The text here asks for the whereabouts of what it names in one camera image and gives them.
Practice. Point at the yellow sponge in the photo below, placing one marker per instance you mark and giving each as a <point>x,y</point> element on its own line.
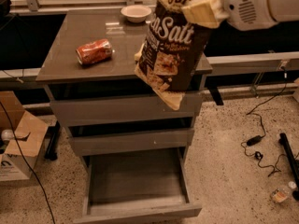
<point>137,56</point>

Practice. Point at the grey window rail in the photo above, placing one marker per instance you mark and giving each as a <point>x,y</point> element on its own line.
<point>249,61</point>

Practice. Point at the clear plastic bottle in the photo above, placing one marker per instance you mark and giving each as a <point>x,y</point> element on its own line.
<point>284,192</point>

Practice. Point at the white bowl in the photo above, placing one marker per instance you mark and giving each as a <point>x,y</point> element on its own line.
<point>136,13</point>

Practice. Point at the red soda can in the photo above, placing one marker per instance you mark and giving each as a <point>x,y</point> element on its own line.
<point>94,52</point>

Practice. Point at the brown sea salt chip bag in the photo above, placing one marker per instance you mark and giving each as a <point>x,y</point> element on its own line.
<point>171,50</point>

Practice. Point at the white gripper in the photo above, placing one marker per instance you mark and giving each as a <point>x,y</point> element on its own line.
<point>242,8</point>

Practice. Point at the black stand foot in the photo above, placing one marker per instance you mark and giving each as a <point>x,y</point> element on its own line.
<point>51,139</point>

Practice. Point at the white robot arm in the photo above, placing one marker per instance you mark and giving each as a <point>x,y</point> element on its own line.
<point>284,10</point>

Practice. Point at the top grey drawer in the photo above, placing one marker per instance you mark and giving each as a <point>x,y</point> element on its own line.
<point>122,109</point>

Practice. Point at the grey drawer cabinet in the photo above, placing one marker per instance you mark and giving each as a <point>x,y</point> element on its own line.
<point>85,26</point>

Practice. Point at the middle grey drawer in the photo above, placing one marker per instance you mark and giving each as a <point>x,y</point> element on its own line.
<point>126,142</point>

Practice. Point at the grey drawer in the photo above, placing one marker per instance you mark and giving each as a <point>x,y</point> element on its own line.
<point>126,142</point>
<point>122,109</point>

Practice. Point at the open bottom drawer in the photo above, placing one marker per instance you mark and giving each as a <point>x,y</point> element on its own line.
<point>136,188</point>

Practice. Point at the black metal bar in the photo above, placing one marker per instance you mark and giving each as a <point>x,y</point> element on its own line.
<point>293,162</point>

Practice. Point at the cardboard box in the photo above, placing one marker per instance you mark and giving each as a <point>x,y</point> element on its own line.
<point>22,136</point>

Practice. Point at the black power adapter with cable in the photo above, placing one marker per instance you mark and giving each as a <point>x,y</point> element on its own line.
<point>257,155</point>

